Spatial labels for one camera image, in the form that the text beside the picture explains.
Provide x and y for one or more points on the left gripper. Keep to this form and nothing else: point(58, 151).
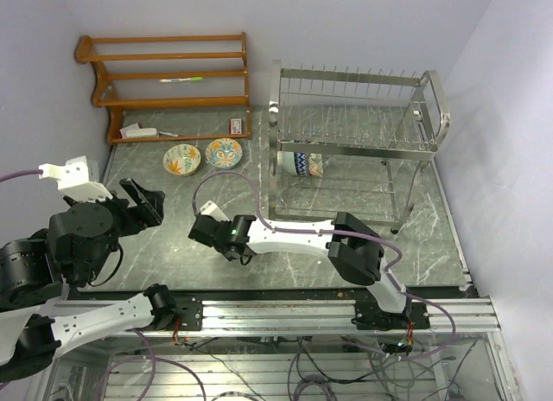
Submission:
point(149, 210)

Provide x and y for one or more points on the orange leaf pattern bowl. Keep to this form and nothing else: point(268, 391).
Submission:
point(182, 160)

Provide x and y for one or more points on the teal dotted grey bowl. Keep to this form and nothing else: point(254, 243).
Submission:
point(287, 161)

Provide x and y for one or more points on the red pattern blue zigzag bowl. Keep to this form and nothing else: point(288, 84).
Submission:
point(301, 161)

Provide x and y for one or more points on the orange flower green bowl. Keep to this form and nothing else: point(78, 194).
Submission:
point(315, 165)

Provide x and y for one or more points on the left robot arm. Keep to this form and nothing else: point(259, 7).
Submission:
point(68, 254)

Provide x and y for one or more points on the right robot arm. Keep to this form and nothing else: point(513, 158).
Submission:
point(355, 251)

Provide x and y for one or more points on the wooden shelf rack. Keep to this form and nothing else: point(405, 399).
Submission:
point(105, 94)

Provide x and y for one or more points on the steel dish rack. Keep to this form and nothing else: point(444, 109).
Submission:
point(377, 132)

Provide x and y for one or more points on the blue orange floral bowl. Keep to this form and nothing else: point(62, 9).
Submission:
point(224, 153)

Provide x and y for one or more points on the white eraser case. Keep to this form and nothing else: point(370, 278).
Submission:
point(143, 133)

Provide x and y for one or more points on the small red white box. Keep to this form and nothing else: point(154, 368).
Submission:
point(235, 126)

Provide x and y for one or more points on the green capped marker pen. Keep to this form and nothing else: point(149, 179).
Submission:
point(179, 80)

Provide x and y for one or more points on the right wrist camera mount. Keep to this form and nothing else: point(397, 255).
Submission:
point(214, 211)

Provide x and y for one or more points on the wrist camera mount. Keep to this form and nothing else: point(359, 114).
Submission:
point(214, 211)
point(78, 179)

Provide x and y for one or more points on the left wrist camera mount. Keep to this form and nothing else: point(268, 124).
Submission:
point(78, 179)

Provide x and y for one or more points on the aluminium rail frame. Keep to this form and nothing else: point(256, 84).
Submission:
point(295, 344)

